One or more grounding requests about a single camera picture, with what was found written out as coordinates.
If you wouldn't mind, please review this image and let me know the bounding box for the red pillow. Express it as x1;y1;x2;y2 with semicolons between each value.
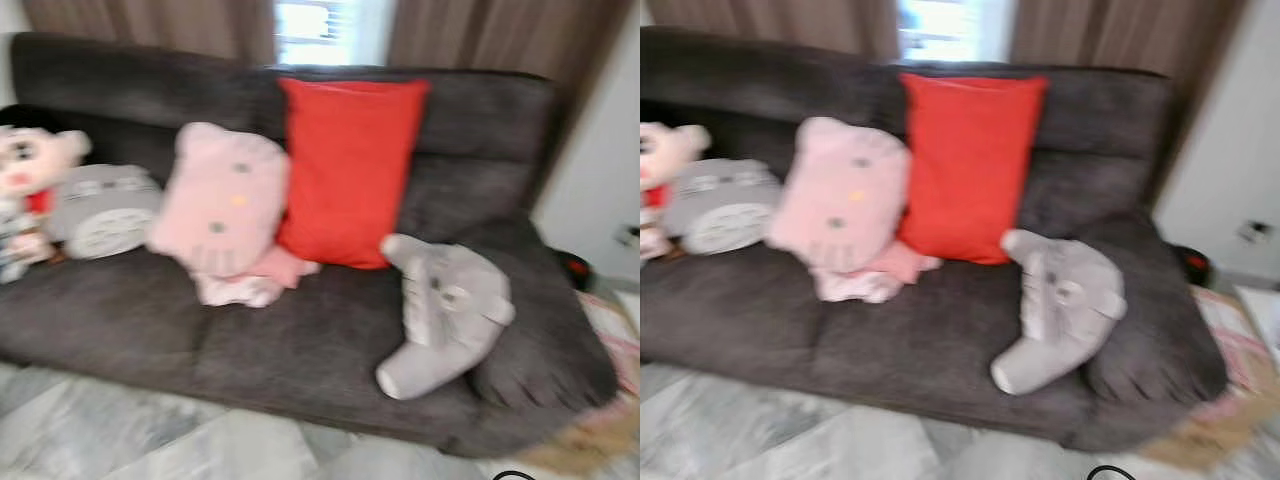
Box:
897;72;1050;266
277;77;431;271

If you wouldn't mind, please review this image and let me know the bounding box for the black and red object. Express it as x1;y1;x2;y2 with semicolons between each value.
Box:
1170;243;1213;288
555;250;591;291

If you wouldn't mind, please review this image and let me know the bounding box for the bright window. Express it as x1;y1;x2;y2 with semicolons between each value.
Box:
897;0;1016;63
275;0;396;67

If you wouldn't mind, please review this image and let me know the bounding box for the pink cat plush toy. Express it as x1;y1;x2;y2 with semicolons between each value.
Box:
765;117;942;304
147;122;321;309

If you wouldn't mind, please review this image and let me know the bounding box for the grey elephant plush toy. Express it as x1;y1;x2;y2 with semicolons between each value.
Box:
991;229;1128;396
376;233;517;401

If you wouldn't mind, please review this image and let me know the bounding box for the dark grey fabric sofa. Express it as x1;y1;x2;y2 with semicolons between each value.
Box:
640;26;1229;453
0;32;619;459

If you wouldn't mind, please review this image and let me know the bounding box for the round grey plush toy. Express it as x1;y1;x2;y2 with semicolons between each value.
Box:
45;164;164;261
662;158;783;255

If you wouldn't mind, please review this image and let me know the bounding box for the brown curtain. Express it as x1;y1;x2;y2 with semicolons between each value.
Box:
388;0;633;201
1010;0;1251;201
648;0;901;63
22;0;278;66

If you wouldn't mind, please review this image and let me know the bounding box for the brown cardboard box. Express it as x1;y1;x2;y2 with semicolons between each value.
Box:
1140;285;1280;471
520;290;641;476

